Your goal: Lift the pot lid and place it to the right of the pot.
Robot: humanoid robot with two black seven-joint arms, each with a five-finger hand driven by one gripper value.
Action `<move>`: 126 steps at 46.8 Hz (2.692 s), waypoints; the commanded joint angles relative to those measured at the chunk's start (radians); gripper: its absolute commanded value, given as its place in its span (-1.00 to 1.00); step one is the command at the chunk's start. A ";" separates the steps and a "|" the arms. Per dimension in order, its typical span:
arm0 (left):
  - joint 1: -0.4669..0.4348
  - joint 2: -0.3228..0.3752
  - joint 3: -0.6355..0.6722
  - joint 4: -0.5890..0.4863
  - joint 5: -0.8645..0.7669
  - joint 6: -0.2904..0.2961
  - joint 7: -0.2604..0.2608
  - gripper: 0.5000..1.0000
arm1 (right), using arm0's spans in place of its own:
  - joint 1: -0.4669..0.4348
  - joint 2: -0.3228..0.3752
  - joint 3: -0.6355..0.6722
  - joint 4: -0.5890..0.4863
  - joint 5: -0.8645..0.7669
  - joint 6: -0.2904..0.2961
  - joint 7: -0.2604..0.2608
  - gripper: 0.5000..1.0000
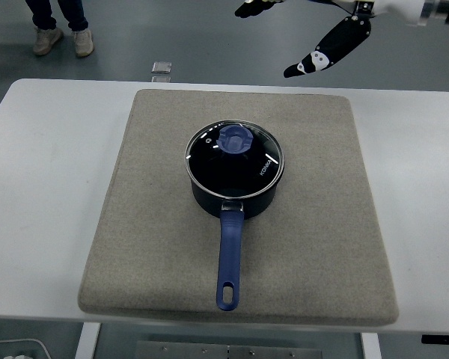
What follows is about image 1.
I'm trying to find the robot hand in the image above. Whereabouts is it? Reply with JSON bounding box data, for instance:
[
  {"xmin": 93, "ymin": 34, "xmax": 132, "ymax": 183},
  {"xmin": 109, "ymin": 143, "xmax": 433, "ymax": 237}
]
[{"xmin": 234, "ymin": 0, "xmax": 422, "ymax": 79}]

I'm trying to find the glass pot lid blue knob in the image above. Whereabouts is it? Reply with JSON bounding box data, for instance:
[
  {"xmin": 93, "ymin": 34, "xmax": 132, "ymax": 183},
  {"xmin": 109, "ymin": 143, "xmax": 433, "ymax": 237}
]
[{"xmin": 183, "ymin": 119, "xmax": 286, "ymax": 198}]

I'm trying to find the black pot blue handle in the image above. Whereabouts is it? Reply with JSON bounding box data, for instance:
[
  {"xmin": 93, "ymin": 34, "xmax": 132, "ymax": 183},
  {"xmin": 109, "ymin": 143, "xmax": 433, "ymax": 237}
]
[{"xmin": 189, "ymin": 168, "xmax": 278, "ymax": 312}]

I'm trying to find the beige fabric mat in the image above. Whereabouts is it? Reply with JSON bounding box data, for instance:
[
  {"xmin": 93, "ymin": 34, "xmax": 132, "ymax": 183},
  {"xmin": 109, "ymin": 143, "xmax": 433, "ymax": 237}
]
[{"xmin": 77, "ymin": 88, "xmax": 400, "ymax": 325}]

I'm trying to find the person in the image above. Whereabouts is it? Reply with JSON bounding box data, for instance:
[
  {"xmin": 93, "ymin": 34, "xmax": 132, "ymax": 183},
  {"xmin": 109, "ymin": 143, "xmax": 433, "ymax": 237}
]
[{"xmin": 24, "ymin": 0, "xmax": 95, "ymax": 58}]

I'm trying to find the white table leg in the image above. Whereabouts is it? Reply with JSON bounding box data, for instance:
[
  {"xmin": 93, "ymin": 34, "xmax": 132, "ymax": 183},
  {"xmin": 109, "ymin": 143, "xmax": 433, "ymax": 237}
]
[
  {"xmin": 360, "ymin": 331, "xmax": 382, "ymax": 359},
  {"xmin": 74, "ymin": 322, "xmax": 103, "ymax": 359}
]

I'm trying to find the black bar under table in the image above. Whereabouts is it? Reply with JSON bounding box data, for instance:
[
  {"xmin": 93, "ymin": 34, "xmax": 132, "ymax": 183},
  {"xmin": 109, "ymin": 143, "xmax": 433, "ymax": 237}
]
[{"xmin": 421, "ymin": 334, "xmax": 449, "ymax": 346}]

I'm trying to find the grey metal plate with screws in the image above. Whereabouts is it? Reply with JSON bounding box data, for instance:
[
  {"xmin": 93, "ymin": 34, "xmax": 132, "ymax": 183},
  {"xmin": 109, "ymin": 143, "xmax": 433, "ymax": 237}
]
[{"xmin": 135, "ymin": 340, "xmax": 323, "ymax": 359}]

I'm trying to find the white rounded floor frame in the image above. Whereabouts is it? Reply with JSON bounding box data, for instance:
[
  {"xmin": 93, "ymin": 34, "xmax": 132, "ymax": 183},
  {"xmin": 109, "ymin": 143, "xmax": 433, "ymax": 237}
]
[{"xmin": 0, "ymin": 337, "xmax": 50, "ymax": 359}]

